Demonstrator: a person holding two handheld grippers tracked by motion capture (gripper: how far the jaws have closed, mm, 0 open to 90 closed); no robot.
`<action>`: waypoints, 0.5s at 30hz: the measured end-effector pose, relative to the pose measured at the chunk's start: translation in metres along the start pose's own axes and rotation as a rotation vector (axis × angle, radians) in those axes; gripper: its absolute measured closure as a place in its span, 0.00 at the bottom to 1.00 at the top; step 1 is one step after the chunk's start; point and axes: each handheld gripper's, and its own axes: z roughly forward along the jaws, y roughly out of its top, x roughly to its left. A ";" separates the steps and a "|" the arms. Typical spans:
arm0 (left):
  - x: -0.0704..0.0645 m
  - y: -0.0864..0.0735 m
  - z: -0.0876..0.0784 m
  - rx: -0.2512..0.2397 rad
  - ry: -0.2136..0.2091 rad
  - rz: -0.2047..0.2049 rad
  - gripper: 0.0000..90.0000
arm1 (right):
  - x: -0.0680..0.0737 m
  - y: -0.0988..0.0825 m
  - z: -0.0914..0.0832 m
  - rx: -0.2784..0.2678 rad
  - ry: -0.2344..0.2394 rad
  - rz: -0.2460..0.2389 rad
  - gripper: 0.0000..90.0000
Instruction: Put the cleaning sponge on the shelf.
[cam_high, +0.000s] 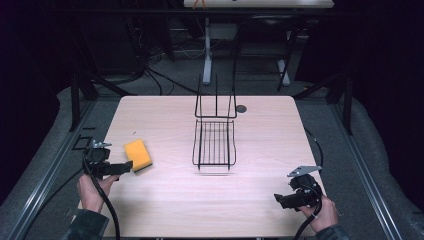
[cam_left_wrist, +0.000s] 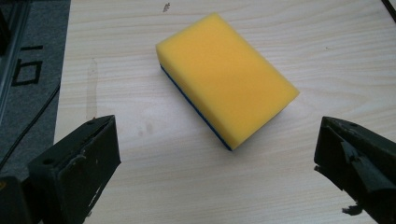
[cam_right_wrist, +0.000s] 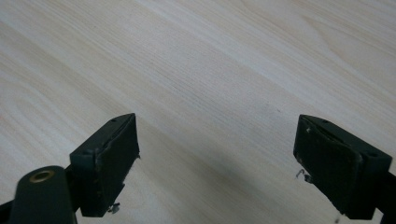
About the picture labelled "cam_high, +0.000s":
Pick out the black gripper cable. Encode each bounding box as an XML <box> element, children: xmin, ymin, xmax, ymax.
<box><xmin>82</xmin><ymin>158</ymin><xmax>121</xmax><ymax>240</ymax></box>
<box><xmin>292</xmin><ymin>195</ymin><xmax>324</xmax><ymax>240</ymax></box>

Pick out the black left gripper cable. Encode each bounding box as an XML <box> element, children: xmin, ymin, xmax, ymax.
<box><xmin>82</xmin><ymin>158</ymin><xmax>121</xmax><ymax>240</ymax></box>

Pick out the aluminium floor rail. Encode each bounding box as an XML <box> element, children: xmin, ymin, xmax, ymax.
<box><xmin>7</xmin><ymin>99</ymin><xmax>98</xmax><ymax>240</ymax></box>
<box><xmin>329</xmin><ymin>102</ymin><xmax>405</xmax><ymax>240</ymax></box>

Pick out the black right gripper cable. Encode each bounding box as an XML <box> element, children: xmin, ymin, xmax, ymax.
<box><xmin>292</xmin><ymin>195</ymin><xmax>324</xmax><ymax>240</ymax></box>

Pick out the bundle of floor cables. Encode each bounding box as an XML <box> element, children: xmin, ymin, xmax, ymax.
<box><xmin>126</xmin><ymin>19</ymin><xmax>208</xmax><ymax>97</ymax></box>

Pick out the black chair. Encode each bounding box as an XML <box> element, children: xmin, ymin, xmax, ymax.
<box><xmin>232</xmin><ymin>13</ymin><xmax>303</xmax><ymax>93</ymax></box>

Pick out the black wire rack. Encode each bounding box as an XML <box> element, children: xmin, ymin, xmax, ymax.
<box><xmin>191</xmin><ymin>73</ymin><xmax>239</xmax><ymax>172</ymax></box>

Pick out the thin black cable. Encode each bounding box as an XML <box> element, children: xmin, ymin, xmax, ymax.
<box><xmin>303</xmin><ymin>127</ymin><xmax>325</xmax><ymax>168</ymax></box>

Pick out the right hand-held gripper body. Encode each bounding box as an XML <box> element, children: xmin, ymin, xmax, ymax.
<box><xmin>286</xmin><ymin>165</ymin><xmax>324</xmax><ymax>209</ymax></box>

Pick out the white desk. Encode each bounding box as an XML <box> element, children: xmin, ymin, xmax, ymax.
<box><xmin>182</xmin><ymin>0</ymin><xmax>335</xmax><ymax>86</ymax></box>

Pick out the person's right hand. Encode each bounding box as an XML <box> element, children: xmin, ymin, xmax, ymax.
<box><xmin>297</xmin><ymin>194</ymin><xmax>340</xmax><ymax>234</ymax></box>

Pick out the small black square frame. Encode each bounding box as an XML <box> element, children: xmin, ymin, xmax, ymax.
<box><xmin>71</xmin><ymin>134</ymin><xmax>95</xmax><ymax>151</ymax></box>

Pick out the black metal stand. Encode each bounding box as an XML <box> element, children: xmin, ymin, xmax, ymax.
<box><xmin>324</xmin><ymin>73</ymin><xmax>355</xmax><ymax>136</ymax></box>
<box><xmin>67</xmin><ymin>71</ymin><xmax>101</xmax><ymax>133</ymax></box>

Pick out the person's left hand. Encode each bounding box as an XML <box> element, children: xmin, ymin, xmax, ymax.
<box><xmin>76</xmin><ymin>173</ymin><xmax>120</xmax><ymax>214</ymax></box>

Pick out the yellow sponge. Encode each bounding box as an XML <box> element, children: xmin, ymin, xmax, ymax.
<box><xmin>123</xmin><ymin>138</ymin><xmax>154</xmax><ymax>174</ymax></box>

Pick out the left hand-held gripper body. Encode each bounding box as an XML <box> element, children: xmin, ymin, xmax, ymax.
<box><xmin>82</xmin><ymin>139</ymin><xmax>117</xmax><ymax>180</ymax></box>

